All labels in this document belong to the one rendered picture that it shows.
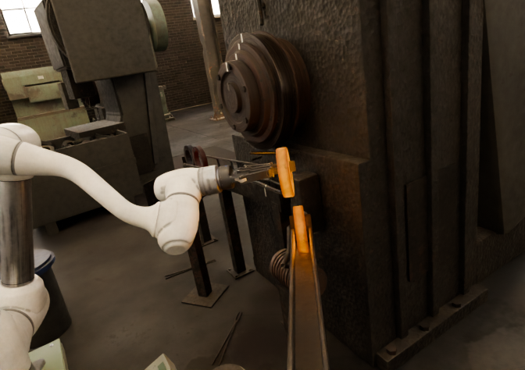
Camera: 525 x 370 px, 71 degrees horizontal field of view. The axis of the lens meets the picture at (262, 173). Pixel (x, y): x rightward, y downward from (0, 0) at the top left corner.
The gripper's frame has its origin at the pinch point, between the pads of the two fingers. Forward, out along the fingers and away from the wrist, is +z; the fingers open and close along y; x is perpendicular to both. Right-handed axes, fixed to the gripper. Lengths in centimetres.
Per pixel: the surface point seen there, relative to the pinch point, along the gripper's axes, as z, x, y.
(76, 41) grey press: -179, 79, -235
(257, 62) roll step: -4.4, 31.5, -32.0
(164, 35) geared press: -275, 126, -811
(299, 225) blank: 1.7, -17.4, 6.4
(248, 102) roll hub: -10.0, 18.4, -27.8
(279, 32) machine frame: 5, 41, -49
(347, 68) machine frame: 25.4, 24.1, -18.8
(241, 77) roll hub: -10.9, 27.6, -29.7
